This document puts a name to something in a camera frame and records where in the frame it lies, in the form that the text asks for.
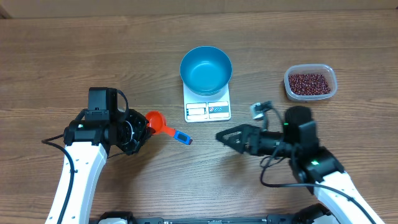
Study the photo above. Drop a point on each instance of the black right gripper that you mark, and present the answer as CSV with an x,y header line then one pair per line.
x,y
243,134

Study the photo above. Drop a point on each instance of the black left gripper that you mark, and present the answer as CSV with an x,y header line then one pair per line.
x,y
133,116

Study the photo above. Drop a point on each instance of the red scoop blue handle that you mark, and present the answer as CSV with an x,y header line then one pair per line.
x,y
158,124

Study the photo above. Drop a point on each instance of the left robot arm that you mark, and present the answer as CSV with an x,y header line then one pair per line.
x,y
88,139

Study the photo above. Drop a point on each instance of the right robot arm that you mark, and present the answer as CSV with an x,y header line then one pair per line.
x,y
313,166

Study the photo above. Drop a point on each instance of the white digital kitchen scale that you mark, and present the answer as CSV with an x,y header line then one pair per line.
x,y
199,108

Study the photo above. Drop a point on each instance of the blue metal bowl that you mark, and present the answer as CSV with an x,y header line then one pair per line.
x,y
206,70

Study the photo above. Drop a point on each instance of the clear plastic container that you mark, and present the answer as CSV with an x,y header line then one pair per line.
x,y
311,68

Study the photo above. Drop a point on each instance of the red beans pile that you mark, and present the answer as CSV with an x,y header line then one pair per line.
x,y
309,84

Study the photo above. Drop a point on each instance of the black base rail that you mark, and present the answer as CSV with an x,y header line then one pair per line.
x,y
214,221

